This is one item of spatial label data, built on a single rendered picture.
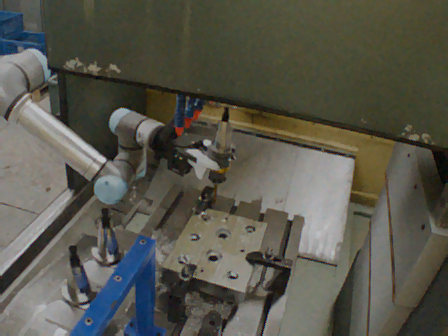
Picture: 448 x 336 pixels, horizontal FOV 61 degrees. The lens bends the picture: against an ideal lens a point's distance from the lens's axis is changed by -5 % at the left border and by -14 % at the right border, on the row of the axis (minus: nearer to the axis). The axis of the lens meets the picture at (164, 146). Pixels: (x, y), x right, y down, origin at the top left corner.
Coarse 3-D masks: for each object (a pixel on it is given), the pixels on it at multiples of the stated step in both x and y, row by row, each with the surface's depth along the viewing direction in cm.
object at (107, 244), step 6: (102, 228) 76; (108, 228) 76; (102, 234) 76; (108, 234) 76; (114, 234) 77; (102, 240) 77; (108, 240) 77; (114, 240) 77; (102, 246) 77; (108, 246) 77; (114, 246) 78; (102, 252) 78; (108, 252) 78; (114, 252) 78; (108, 258) 78
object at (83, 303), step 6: (90, 282) 73; (66, 294) 70; (90, 294) 71; (96, 294) 71; (66, 300) 69; (72, 300) 69; (78, 300) 69; (84, 300) 69; (90, 300) 70; (78, 306) 70; (84, 306) 70
